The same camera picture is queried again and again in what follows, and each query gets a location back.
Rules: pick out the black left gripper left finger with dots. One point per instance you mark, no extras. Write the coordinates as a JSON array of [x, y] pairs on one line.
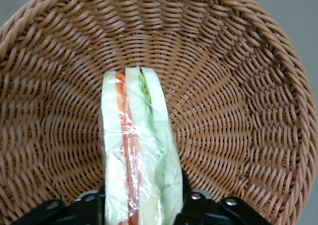
[[92, 207]]

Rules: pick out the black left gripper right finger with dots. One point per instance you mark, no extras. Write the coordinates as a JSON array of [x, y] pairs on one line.
[[193, 207]]

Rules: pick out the triangle sandwich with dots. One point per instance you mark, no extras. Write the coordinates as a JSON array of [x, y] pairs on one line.
[[139, 135]]

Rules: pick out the round brown wicker basket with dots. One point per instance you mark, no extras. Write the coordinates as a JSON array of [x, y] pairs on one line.
[[223, 110]]

